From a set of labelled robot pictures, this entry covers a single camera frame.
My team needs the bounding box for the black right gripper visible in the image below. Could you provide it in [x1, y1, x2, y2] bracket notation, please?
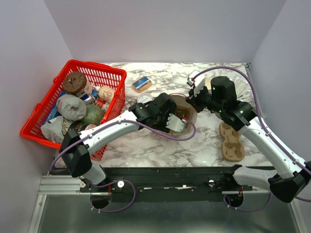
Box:
[186, 83, 224, 114]

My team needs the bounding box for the pink and cream paper bag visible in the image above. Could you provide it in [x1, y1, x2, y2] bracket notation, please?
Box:
[163, 93, 197, 138]

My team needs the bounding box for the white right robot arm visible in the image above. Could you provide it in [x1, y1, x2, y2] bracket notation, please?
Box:
[186, 76, 311, 203]

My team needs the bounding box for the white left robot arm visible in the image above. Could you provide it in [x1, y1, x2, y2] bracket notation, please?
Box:
[59, 93, 177, 192]

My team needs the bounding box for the stack of paper cups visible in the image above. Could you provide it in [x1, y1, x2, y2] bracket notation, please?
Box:
[205, 77, 211, 91]

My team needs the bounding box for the stack of white cup lids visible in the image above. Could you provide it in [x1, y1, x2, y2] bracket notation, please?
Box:
[137, 93, 153, 103]

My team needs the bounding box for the blue and tan small box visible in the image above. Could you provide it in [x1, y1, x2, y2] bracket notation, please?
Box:
[132, 76, 152, 93]

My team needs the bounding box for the bundle of wrapped straws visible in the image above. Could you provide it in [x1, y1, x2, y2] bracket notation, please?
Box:
[234, 79, 253, 103]

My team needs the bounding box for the beige bottle with red print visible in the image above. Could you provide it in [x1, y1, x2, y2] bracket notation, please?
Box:
[95, 86, 115, 104]

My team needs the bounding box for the cardboard cup carrier tray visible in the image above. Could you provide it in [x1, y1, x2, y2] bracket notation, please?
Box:
[219, 122, 245, 162]

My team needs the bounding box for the green round melon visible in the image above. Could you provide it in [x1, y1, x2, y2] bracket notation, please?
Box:
[80, 104, 104, 126]

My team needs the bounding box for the red plastic shopping basket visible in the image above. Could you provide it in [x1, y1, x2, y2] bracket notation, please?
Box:
[20, 60, 127, 149]

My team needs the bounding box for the black cup noodle container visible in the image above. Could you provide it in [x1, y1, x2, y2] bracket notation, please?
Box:
[69, 121, 97, 133]

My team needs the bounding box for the grey wrapped bundle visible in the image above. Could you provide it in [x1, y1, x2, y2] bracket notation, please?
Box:
[56, 94, 86, 121]

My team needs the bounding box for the brown round cork lid jar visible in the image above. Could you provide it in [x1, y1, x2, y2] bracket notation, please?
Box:
[62, 71, 87, 95]

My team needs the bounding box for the white printed plastic bag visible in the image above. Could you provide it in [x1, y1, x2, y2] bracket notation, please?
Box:
[40, 116, 73, 144]

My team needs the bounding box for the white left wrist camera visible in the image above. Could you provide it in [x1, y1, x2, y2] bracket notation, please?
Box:
[166, 114, 187, 132]

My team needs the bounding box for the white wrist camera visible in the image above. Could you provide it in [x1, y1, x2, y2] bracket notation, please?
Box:
[187, 70, 205, 96]
[166, 114, 187, 132]

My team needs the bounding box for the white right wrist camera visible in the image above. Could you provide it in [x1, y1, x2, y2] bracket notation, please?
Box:
[187, 70, 205, 96]

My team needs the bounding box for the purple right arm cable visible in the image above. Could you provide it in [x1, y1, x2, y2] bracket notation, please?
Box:
[190, 66, 311, 212]

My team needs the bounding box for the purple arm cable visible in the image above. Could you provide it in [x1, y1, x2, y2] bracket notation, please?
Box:
[50, 118, 197, 214]
[190, 66, 311, 212]

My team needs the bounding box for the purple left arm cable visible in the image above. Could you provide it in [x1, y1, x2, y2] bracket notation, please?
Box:
[50, 118, 197, 214]

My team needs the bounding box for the aluminium frame rail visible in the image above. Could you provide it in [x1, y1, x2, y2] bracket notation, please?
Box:
[37, 173, 93, 196]

